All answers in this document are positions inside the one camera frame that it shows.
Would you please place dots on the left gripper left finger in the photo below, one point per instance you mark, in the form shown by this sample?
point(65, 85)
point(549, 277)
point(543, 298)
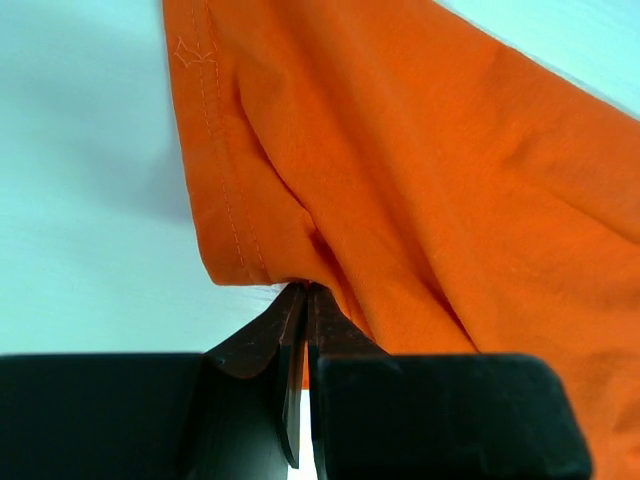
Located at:
point(229, 413)

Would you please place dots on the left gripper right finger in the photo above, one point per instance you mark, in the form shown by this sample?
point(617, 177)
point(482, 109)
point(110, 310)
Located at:
point(375, 415)

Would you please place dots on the orange t shirt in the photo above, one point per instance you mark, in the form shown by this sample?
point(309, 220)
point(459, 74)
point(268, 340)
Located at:
point(454, 195)

